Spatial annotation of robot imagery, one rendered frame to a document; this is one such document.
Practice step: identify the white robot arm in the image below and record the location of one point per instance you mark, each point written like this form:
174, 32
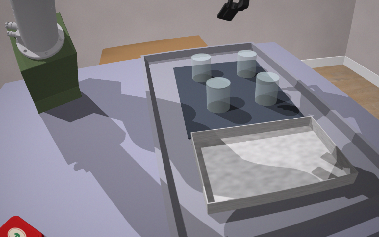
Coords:
38, 35

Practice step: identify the translucent grey cylinder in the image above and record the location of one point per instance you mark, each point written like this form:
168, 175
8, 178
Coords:
266, 92
246, 63
201, 67
218, 94

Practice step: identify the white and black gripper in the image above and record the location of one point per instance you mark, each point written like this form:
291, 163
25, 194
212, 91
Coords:
230, 9

